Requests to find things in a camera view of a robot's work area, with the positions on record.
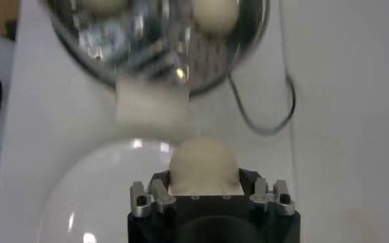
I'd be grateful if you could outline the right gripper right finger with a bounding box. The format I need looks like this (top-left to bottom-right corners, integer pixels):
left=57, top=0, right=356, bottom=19
left=238, top=168, right=296, bottom=217

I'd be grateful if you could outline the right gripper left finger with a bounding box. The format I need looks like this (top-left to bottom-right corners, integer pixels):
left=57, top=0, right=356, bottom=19
left=129, top=170, right=177, bottom=219

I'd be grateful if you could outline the white steamed baozi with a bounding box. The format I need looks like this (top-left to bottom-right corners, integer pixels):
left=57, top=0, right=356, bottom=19
left=190, top=0, right=241, bottom=34
left=78, top=0, right=129, bottom=16
left=168, top=135, right=244, bottom=196

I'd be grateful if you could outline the steel steamer basket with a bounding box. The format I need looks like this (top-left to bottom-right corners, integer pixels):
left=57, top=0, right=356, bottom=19
left=44, top=0, right=271, bottom=133

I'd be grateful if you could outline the white round plate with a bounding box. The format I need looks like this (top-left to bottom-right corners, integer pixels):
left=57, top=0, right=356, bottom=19
left=37, top=137, right=182, bottom=243

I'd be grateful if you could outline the black cooker power cable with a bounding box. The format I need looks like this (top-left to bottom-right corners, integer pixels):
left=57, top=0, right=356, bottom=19
left=227, top=0, right=297, bottom=137

